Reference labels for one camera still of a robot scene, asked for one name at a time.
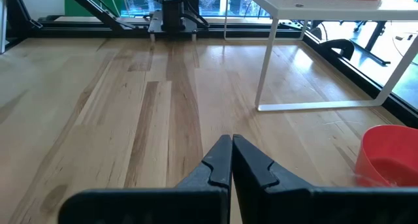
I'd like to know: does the red plastic mini bowl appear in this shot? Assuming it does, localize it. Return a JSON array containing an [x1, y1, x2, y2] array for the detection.
[[355, 125, 418, 188]]

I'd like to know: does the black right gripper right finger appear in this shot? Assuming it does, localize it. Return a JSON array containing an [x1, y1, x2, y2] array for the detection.
[[232, 134, 418, 224]]

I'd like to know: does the white perforated metal shelf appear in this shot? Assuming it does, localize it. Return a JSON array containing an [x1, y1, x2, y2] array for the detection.
[[223, 0, 418, 112]]

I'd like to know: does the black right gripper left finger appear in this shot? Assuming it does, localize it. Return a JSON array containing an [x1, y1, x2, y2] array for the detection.
[[58, 135, 233, 224]]

